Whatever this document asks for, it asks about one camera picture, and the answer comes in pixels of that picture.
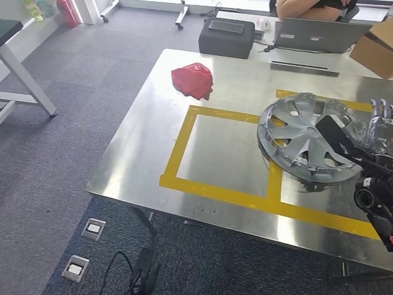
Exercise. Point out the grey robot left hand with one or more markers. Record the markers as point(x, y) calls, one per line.
point(154, 277)

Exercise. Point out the silver wheel hubcap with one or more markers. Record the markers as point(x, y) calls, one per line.
point(301, 134)

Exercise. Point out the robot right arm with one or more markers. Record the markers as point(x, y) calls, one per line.
point(377, 199)

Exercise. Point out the steel workbench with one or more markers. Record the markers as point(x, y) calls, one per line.
point(138, 142)

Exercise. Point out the metal floor socket plate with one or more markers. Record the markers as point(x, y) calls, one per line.
point(93, 229)
point(75, 268)

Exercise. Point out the yellow tape double rectangle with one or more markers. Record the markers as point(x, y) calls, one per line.
point(184, 134)

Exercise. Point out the black hard case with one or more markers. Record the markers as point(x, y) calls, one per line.
point(224, 44)

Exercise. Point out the white wheeled stand leg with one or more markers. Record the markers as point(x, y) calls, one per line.
point(108, 10)
point(182, 12)

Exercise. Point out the dark metal strip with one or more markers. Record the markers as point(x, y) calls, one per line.
point(304, 69)

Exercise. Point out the white computer mouse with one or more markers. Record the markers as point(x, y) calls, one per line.
point(264, 24)

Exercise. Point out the yellow green bottle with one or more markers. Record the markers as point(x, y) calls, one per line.
point(33, 10)

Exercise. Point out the green topped white table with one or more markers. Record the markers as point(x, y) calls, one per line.
point(9, 28)

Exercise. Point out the grey laptop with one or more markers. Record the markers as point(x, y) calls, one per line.
point(322, 36)

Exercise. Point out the person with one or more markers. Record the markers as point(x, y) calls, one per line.
point(307, 10)

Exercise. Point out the cardboard box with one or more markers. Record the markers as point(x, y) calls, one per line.
point(374, 53)

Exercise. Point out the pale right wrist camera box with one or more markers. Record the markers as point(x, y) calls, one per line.
point(341, 120)

